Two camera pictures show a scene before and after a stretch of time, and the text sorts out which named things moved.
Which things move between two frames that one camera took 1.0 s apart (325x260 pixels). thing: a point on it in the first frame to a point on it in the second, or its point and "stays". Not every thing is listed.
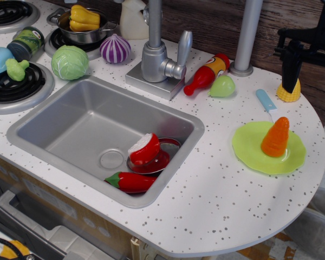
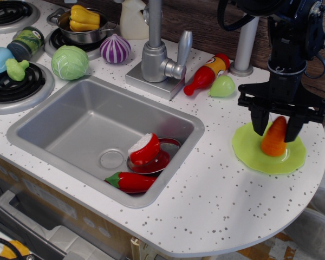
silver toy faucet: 157,75 stays
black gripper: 321,38 to 285,92
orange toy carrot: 274,142 stays
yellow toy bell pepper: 82,20 stays
